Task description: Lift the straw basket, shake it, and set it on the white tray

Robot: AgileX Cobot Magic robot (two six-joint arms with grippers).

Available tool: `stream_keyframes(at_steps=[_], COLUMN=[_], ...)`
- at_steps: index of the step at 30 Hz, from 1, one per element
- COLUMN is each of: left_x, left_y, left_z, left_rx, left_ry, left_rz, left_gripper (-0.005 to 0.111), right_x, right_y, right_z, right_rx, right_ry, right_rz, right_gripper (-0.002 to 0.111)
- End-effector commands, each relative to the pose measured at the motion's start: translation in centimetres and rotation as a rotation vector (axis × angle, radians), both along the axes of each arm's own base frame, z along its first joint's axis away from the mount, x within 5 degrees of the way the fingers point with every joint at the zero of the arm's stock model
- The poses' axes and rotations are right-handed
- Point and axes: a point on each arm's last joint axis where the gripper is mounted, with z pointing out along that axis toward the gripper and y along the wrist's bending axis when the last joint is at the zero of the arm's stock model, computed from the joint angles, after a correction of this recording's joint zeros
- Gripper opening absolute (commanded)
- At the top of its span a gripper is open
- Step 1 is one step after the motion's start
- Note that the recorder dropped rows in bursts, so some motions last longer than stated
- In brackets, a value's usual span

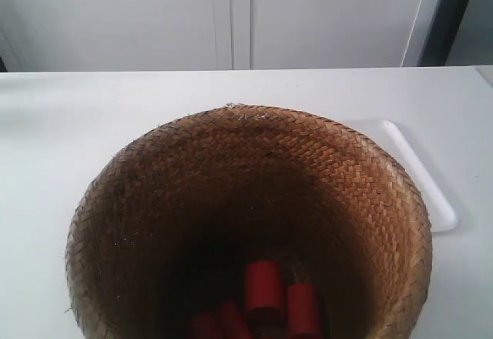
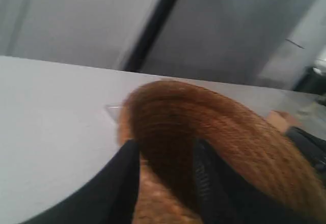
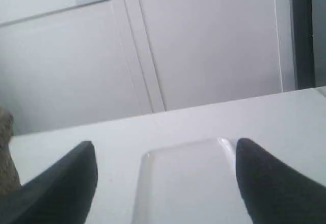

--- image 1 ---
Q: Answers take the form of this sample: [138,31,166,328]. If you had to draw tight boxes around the white cabinet doors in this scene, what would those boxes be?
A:
[1,0,439,72]

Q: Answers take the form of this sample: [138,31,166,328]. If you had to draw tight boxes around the red cylinder upright centre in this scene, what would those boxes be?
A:
[243,260,286,326]

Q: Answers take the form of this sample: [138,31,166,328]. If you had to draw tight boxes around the dark door frame post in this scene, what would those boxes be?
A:
[418,0,470,67]

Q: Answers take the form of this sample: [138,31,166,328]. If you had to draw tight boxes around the red cylinder right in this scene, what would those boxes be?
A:
[287,284,323,339]

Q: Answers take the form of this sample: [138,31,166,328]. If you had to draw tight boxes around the brown woven basket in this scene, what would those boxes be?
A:
[65,105,432,338]

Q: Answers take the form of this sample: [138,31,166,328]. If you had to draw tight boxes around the red cylinder lower middle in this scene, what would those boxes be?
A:
[218,301,253,339]

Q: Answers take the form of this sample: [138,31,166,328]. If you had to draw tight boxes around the white plastic tray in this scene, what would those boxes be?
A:
[342,119,459,233]

